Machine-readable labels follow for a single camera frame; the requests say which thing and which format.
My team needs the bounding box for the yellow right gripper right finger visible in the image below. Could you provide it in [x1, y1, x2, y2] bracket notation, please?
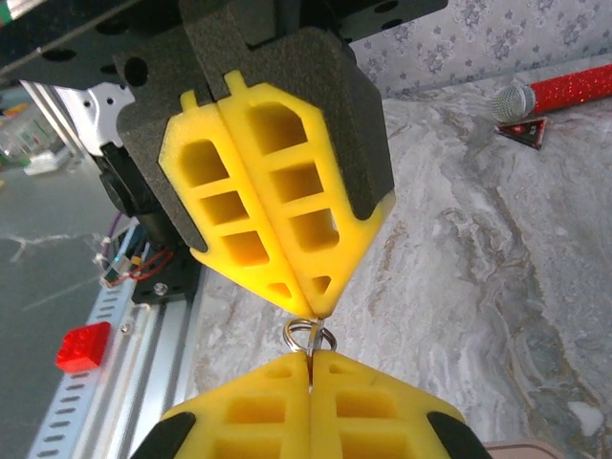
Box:
[311, 350, 493, 459]

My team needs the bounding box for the red wire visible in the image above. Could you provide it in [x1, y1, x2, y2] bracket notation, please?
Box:
[127, 245, 176, 282]

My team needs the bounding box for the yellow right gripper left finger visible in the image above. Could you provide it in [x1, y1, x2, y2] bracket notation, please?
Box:
[131, 352, 312, 459]

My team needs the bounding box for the red glitter microphone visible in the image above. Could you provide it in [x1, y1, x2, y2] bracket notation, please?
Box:
[491, 63, 612, 123]

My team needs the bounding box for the pink cartoon wedding box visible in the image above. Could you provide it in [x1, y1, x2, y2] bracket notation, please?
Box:
[482, 440, 580, 459]

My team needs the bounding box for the red black triangular piece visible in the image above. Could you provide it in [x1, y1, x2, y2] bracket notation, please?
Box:
[493, 116, 549, 152]

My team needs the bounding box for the white metal bracket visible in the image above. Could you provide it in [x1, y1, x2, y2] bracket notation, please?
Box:
[71, 80, 138, 157]

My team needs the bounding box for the purple cable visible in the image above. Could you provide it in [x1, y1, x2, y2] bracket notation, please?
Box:
[101, 213, 126, 246]

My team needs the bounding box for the perforated aluminium table rail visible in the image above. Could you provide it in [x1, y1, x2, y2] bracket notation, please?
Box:
[27, 267, 208, 459]

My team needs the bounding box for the aluminium frame post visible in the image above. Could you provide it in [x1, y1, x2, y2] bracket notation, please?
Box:
[18, 79, 102, 160]

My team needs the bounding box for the red toy brick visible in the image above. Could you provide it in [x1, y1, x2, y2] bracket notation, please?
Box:
[55, 321, 113, 375]

